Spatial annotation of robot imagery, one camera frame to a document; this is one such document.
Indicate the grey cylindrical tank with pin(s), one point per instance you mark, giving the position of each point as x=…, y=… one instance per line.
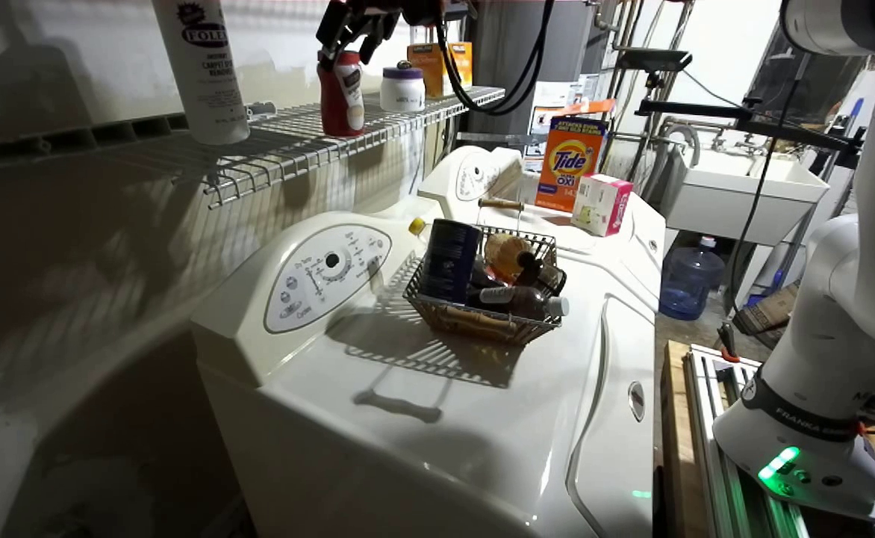
x=506, y=41

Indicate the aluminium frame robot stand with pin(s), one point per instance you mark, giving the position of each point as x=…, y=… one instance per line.
x=719, y=451

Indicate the white jar purple lid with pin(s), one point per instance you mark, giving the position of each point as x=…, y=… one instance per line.
x=404, y=92

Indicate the pink and white box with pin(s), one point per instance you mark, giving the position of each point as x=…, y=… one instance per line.
x=601, y=204

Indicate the small yellow cap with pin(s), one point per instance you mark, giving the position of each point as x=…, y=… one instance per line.
x=419, y=228

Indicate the white utility sink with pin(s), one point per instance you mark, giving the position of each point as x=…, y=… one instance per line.
x=737, y=198

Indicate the orange detergent box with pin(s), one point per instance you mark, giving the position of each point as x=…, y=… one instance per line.
x=570, y=165

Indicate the orange and white box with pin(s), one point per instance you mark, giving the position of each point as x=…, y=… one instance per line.
x=425, y=63

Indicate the small orange box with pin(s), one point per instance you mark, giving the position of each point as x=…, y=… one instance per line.
x=462, y=60

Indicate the wooden board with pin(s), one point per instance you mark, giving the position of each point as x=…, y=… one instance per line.
x=676, y=428

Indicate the black metal bar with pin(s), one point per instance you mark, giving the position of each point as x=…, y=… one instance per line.
x=745, y=119

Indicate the dark blue cylindrical can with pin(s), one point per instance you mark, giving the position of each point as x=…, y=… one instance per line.
x=452, y=259

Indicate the red bottle white label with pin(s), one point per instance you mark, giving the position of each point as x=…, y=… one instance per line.
x=337, y=107

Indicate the dark brown bottle white cap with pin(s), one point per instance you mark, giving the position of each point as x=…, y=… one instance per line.
x=516, y=298

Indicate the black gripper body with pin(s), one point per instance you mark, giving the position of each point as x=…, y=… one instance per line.
x=377, y=8

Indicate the tall white bottle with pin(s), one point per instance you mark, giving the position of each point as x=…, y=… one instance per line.
x=201, y=69

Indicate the amber bottle yellow label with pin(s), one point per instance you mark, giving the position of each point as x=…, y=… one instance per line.
x=509, y=259

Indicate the blue water jug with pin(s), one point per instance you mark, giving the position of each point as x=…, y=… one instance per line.
x=691, y=285

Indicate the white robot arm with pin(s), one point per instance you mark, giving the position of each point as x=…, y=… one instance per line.
x=857, y=280

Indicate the white washing machine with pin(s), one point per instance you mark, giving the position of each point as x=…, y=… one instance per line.
x=409, y=451

